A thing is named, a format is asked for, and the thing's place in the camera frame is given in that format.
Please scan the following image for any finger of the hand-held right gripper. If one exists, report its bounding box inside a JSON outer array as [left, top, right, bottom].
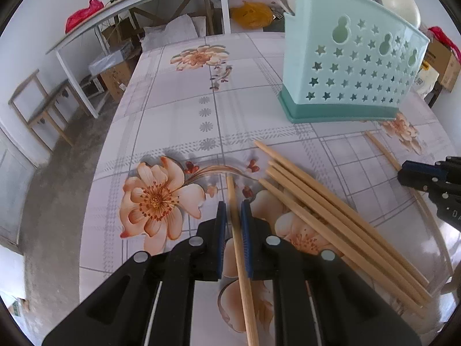
[[401, 157, 461, 174], [397, 170, 449, 192]]

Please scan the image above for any white rice sack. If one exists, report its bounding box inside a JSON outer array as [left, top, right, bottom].
[[414, 61, 441, 99]]

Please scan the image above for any white plastic spoon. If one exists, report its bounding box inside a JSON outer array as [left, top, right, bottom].
[[379, 0, 422, 30]]

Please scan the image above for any pile of wooden chopsticks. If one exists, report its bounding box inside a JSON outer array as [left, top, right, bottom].
[[254, 140, 433, 320]]

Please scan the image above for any teal plastic utensil holder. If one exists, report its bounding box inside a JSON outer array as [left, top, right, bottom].
[[277, 0, 431, 124]]

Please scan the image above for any wooden chair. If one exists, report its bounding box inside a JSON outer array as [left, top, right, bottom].
[[9, 69, 82, 153]]

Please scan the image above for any long wooden chopstick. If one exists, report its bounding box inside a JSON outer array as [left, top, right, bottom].
[[226, 174, 260, 346], [364, 130, 455, 279]]

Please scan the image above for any red plastic bag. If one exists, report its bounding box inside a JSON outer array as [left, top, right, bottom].
[[64, 0, 105, 33], [428, 26, 461, 63]]

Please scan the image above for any floral tablecloth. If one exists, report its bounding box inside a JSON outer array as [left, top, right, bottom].
[[78, 32, 455, 346]]

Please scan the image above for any dark wooden stool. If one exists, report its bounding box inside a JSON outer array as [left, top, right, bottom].
[[424, 79, 444, 109]]

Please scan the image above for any open cardboard box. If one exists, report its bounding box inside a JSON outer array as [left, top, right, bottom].
[[102, 18, 140, 44]]

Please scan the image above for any yellow plastic bag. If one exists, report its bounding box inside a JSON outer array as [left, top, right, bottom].
[[230, 1, 275, 29]]

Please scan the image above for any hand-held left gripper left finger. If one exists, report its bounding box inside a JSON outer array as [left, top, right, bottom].
[[42, 201, 228, 346]]

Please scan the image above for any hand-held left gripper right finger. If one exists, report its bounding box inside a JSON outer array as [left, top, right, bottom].
[[241, 200, 422, 346]]

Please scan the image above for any large cardboard box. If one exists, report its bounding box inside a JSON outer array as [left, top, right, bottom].
[[426, 37, 461, 93]]

